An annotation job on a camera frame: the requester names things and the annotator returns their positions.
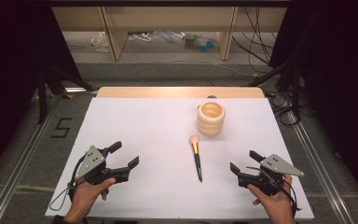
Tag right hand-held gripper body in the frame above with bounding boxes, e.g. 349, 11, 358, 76
237, 153, 305, 197

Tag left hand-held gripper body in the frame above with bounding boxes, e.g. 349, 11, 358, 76
74, 145, 131, 186

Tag black-handled makeup brush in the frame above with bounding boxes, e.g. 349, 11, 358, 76
188, 134, 203, 183

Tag ribbed wooden cup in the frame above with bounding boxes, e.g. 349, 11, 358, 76
196, 101, 227, 136

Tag person's left hand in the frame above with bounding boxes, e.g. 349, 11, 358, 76
66, 177, 117, 219

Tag person's right hand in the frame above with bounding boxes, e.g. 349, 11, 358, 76
247, 174, 296, 219

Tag white table mat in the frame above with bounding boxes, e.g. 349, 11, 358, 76
44, 96, 315, 220

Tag black metal stand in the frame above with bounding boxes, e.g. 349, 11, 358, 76
35, 66, 95, 125
242, 59, 302, 120

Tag clear plastic bag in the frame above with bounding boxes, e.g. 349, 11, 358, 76
90, 31, 111, 54

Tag black curtain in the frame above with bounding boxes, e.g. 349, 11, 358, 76
268, 0, 358, 216
0, 0, 85, 185

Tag green and blue plastic package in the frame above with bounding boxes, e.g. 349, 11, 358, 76
182, 33, 221, 53

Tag light wooden shelf unit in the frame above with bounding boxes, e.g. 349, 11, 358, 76
51, 6, 288, 63

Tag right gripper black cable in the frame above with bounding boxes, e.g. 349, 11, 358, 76
245, 166, 302, 218

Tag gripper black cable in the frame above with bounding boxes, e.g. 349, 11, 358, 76
48, 154, 88, 213
245, 166, 302, 218

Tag metal floor rail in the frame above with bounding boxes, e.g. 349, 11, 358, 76
0, 104, 60, 224
287, 110, 357, 224

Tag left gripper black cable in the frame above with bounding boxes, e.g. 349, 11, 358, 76
48, 154, 88, 213

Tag black cable bundle on floor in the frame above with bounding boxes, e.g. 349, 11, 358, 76
266, 91, 302, 127

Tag white rope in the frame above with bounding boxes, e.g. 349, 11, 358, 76
128, 31, 157, 43

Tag hanging black cables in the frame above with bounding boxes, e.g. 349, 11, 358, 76
231, 7, 278, 66

